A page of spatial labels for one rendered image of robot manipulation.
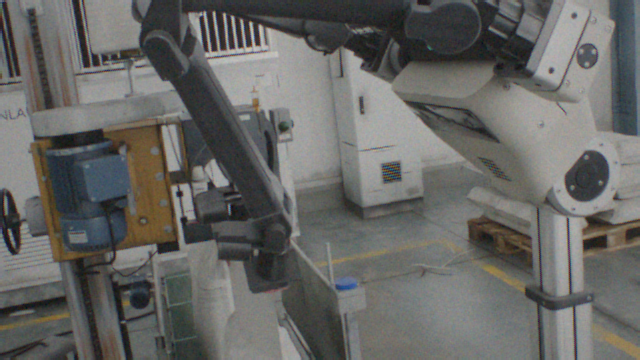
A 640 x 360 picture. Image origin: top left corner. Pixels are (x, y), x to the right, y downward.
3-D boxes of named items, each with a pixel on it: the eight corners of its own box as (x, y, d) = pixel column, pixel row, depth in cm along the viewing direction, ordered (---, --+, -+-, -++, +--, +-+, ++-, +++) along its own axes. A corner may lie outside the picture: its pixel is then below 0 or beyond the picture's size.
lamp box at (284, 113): (293, 141, 182) (289, 108, 180) (277, 144, 181) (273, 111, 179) (287, 138, 189) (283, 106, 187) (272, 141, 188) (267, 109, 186)
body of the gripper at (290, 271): (242, 262, 128) (242, 243, 122) (293, 252, 131) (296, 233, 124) (249, 292, 125) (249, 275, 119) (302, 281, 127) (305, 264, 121)
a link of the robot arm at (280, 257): (290, 253, 115) (291, 225, 119) (250, 251, 115) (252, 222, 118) (288, 271, 121) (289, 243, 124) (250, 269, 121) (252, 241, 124)
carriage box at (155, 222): (180, 240, 177) (161, 124, 171) (48, 265, 169) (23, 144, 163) (175, 220, 201) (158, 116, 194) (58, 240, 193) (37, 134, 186)
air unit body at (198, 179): (217, 224, 174) (208, 166, 171) (199, 227, 173) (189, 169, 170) (215, 220, 178) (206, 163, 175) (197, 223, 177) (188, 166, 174)
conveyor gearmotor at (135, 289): (161, 309, 337) (156, 281, 334) (131, 315, 333) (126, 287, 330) (159, 290, 365) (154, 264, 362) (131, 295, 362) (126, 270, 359)
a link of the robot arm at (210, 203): (247, 162, 139) (240, 159, 148) (192, 173, 136) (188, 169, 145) (257, 218, 141) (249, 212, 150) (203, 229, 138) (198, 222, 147)
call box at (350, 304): (367, 308, 181) (365, 287, 180) (339, 314, 179) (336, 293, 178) (357, 298, 189) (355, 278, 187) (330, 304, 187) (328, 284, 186)
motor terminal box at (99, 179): (135, 203, 151) (126, 153, 148) (92, 215, 144) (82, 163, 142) (120, 200, 157) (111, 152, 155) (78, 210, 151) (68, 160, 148)
